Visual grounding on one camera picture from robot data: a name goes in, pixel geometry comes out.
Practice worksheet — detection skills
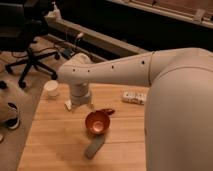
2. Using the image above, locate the white sponge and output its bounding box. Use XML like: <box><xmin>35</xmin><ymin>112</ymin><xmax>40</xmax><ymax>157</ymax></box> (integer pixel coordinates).
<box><xmin>65</xmin><ymin>100</ymin><xmax>72</xmax><ymax>111</ymax></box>

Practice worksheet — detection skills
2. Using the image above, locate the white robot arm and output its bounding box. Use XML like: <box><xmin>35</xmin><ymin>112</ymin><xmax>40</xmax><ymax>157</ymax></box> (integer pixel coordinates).
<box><xmin>58</xmin><ymin>48</ymin><xmax>213</xmax><ymax>171</ymax></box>

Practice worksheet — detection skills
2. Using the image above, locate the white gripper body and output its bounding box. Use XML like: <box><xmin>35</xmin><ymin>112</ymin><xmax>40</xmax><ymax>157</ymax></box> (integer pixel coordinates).
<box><xmin>69</xmin><ymin>83</ymin><xmax>94</xmax><ymax>109</ymax></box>

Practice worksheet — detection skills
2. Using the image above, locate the black and white shoe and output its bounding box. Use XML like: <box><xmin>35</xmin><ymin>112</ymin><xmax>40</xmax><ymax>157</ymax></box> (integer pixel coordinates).
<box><xmin>5</xmin><ymin>103</ymin><xmax>20</xmax><ymax>130</ymax></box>

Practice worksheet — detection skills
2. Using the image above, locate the white spray bottle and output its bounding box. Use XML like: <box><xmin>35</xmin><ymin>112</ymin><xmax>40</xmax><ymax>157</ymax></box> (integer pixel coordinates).
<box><xmin>46</xmin><ymin>2</ymin><xmax>62</xmax><ymax>20</ymax></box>

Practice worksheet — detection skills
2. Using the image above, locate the black office chair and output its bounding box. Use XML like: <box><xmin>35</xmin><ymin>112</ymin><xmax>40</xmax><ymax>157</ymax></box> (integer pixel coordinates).
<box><xmin>0</xmin><ymin>0</ymin><xmax>60</xmax><ymax>88</ymax></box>

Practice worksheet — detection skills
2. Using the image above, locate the copper measuring cup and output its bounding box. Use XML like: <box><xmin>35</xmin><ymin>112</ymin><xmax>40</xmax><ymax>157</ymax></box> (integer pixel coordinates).
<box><xmin>85</xmin><ymin>108</ymin><xmax>115</xmax><ymax>135</ymax></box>

